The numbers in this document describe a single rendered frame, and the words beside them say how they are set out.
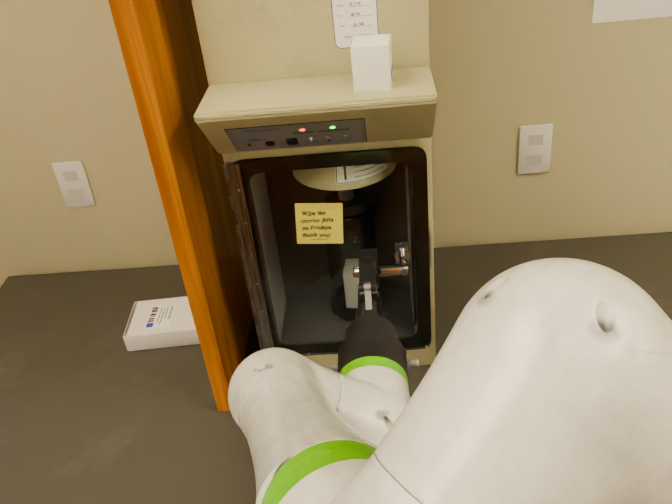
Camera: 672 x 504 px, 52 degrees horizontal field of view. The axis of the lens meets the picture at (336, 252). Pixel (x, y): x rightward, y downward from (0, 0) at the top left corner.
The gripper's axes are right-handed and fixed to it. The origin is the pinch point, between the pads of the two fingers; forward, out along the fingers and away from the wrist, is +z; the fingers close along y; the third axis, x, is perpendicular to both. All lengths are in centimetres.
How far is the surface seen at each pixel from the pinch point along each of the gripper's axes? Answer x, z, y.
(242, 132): 15.6, -3.7, 26.7
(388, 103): -4.5, -7.0, 30.4
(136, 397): 45, 0, -26
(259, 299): 19.5, 3.5, -7.4
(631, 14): -54, 47, 23
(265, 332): 19.5, 3.5, -14.8
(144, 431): 41.6, -8.2, -26.1
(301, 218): 10.2, 3.5, 8.2
